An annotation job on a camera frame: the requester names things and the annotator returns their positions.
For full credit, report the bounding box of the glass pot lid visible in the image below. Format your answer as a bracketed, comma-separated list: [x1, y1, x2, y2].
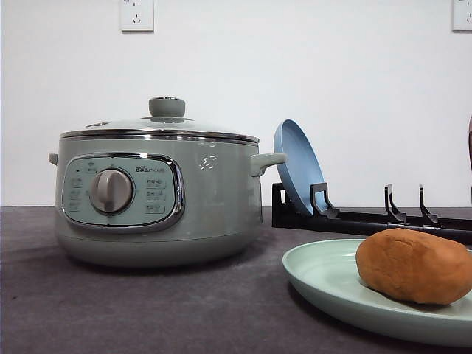
[59, 97, 260, 145]

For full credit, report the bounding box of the green plate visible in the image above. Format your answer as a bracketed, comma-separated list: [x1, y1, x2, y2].
[282, 239, 472, 348]

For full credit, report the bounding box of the brown potato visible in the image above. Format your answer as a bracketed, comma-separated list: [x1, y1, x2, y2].
[355, 228, 472, 305]

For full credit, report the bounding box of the blue plate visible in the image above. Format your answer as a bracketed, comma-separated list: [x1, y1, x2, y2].
[274, 119, 325, 214]

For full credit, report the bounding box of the green electric steamer pot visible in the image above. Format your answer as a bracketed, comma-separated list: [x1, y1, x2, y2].
[48, 140, 287, 268]

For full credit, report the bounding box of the pink plate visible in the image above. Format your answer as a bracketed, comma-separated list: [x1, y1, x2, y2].
[468, 115, 472, 170]

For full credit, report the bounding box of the black dish rack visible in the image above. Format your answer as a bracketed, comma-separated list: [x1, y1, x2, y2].
[272, 182, 472, 244]

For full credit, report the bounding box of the white wall socket left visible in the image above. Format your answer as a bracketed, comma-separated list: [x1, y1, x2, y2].
[120, 0, 155, 34]

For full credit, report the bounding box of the white wall socket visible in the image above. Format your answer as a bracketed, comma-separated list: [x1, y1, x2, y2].
[120, 0, 155, 34]
[451, 0, 472, 34]

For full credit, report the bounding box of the white wall socket right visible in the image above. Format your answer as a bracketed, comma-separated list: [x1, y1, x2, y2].
[451, 0, 472, 34]

